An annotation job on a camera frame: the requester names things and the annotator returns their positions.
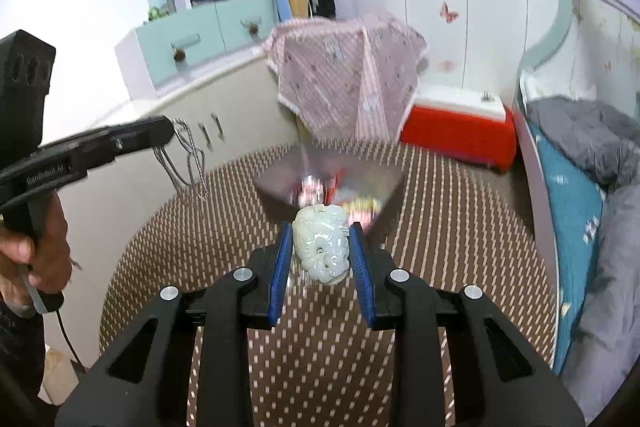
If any dark grey jewelry box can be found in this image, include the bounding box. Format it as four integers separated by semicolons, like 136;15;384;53
254;145;406;245

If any beige low cabinet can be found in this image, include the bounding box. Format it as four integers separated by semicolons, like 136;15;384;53
39;56;302;368

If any dark red bead bracelet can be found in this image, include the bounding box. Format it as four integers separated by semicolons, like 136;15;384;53
297;173;346;208

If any grey duvet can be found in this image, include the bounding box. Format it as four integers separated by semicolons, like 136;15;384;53
526;96;639;423

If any white jade pendant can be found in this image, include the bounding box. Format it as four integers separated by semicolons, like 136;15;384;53
292;204;349;285

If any cream bead bracelet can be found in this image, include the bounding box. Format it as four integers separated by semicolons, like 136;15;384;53
342;198;386;228

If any red storage ottoman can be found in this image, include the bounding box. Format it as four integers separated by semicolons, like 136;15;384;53
399;106;518;173

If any small clip on ottoman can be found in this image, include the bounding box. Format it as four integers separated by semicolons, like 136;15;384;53
480;91;494;102

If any pink checkered cloth cover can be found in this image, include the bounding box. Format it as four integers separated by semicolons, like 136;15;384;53
264;13;427;142

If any silver chain necklace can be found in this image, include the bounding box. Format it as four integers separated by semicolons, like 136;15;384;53
152;117;212;203

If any teal bed sheet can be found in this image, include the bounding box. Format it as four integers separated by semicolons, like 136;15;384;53
529;124;605;373

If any brown polka dot tablecloth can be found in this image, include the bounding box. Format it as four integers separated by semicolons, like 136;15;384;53
100;142;556;426

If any teal bunk bed frame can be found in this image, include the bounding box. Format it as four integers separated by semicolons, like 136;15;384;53
512;0;640;287

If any green plant decoration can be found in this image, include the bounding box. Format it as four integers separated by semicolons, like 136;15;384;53
148;6;170;22

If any person's left hand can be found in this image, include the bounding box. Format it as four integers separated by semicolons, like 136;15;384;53
1;192;73;319

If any teal drawer unit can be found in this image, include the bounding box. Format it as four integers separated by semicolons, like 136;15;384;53
115;0;277;100

